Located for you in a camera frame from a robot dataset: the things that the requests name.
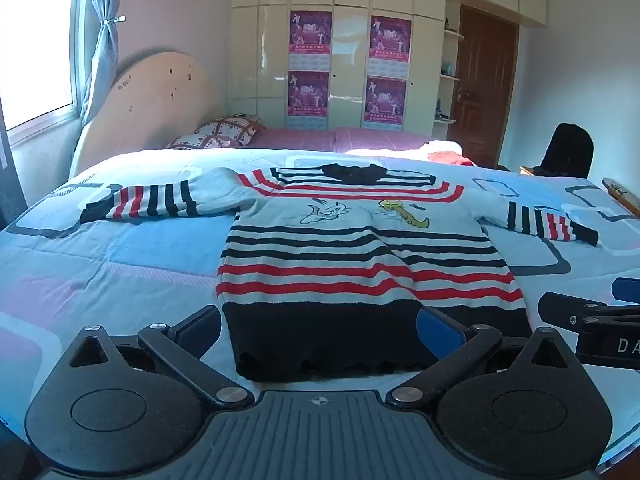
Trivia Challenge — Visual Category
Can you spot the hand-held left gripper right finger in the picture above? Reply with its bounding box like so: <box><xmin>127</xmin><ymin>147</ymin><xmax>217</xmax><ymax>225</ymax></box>
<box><xmin>386</xmin><ymin>306</ymin><xmax>576</xmax><ymax>408</ymax></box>

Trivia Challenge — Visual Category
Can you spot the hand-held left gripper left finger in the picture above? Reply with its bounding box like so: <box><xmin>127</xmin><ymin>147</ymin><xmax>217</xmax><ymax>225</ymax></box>
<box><xmin>67</xmin><ymin>305</ymin><xmax>256</xmax><ymax>409</ymax></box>

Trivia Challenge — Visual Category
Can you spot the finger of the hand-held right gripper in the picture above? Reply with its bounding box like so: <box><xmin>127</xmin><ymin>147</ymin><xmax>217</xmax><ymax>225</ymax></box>
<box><xmin>612</xmin><ymin>276</ymin><xmax>640</xmax><ymax>304</ymax></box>
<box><xmin>538</xmin><ymin>291</ymin><xmax>640</xmax><ymax>332</ymax></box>

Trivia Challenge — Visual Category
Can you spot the striped knit sweater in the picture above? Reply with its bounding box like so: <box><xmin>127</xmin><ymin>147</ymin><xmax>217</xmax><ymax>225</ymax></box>
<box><xmin>80</xmin><ymin>162</ymin><xmax>600</xmax><ymax>382</ymax></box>

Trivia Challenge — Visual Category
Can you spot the wooden board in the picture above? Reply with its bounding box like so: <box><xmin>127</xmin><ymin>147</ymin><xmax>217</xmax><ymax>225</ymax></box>
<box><xmin>602</xmin><ymin>176</ymin><xmax>640</xmax><ymax>217</ymax></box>

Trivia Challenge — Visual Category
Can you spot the blue patterned bed blanket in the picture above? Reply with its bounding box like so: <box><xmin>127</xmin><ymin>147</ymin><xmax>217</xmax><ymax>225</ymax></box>
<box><xmin>0</xmin><ymin>147</ymin><xmax>640</xmax><ymax>480</ymax></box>

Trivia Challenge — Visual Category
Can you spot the black chair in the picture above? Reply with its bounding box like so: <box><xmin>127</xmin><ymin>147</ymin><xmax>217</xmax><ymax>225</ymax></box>
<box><xmin>532</xmin><ymin>122</ymin><xmax>596</xmax><ymax>180</ymax></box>

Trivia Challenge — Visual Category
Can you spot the red cloth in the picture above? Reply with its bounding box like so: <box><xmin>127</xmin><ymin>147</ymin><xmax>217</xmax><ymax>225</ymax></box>
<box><xmin>427</xmin><ymin>150</ymin><xmax>474</xmax><ymax>167</ymax></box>

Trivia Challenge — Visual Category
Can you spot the white cloth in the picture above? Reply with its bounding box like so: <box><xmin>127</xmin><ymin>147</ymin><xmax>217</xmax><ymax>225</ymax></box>
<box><xmin>419</xmin><ymin>138</ymin><xmax>463</xmax><ymax>157</ymax></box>

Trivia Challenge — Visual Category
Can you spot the small patterned pillow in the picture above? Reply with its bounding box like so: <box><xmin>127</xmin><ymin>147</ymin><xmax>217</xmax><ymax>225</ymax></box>
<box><xmin>165</xmin><ymin>135</ymin><xmax>226</xmax><ymax>151</ymax></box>

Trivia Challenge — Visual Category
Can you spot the large patterned pillow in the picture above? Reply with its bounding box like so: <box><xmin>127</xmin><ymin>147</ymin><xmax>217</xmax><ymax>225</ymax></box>
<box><xmin>194</xmin><ymin>116</ymin><xmax>267</xmax><ymax>147</ymax></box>

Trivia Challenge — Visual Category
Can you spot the pink bed sheet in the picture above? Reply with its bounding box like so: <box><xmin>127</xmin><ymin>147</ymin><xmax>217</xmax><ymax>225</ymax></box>
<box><xmin>240</xmin><ymin>126</ymin><xmax>453</xmax><ymax>155</ymax></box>

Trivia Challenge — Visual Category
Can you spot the brown wooden door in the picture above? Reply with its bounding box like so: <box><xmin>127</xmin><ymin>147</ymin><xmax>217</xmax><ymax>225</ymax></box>
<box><xmin>452</xmin><ymin>5</ymin><xmax>519</xmax><ymax>168</ymax></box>

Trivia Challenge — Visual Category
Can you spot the beige rounded headboard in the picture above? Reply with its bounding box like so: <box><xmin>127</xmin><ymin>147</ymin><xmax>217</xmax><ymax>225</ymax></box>
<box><xmin>67</xmin><ymin>51</ymin><xmax>223</xmax><ymax>178</ymax></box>

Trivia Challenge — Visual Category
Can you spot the grey curtain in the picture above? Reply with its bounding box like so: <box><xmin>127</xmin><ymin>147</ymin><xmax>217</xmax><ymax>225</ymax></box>
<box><xmin>0</xmin><ymin>100</ymin><xmax>31</xmax><ymax>233</ymax></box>

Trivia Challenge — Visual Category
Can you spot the cream corner shelf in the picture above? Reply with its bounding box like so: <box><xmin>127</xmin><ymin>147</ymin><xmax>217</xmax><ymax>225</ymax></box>
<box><xmin>439</xmin><ymin>16</ymin><xmax>465</xmax><ymax>126</ymax></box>

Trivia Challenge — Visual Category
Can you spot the light blue curtain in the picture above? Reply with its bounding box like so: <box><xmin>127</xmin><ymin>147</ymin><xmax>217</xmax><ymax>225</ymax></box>
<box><xmin>80</xmin><ymin>0</ymin><xmax>128</xmax><ymax>128</ymax></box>

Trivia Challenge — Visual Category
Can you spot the window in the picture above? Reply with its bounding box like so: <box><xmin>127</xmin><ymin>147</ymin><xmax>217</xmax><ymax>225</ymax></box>
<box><xmin>0</xmin><ymin>0</ymin><xmax>93</xmax><ymax>143</ymax></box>

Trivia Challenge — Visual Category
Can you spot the cream glossy wardrobe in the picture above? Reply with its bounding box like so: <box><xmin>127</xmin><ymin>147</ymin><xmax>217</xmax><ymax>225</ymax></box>
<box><xmin>227</xmin><ymin>0</ymin><xmax>550</xmax><ymax>136</ymax></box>

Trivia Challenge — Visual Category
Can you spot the purple wall poster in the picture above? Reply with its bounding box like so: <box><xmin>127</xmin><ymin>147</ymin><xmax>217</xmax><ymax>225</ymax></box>
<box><xmin>289</xmin><ymin>10</ymin><xmax>333</xmax><ymax>71</ymax></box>
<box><xmin>369</xmin><ymin>15</ymin><xmax>412</xmax><ymax>77</ymax></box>
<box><xmin>363</xmin><ymin>76</ymin><xmax>407</xmax><ymax>134</ymax></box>
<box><xmin>287</xmin><ymin>70</ymin><xmax>331</xmax><ymax>130</ymax></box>

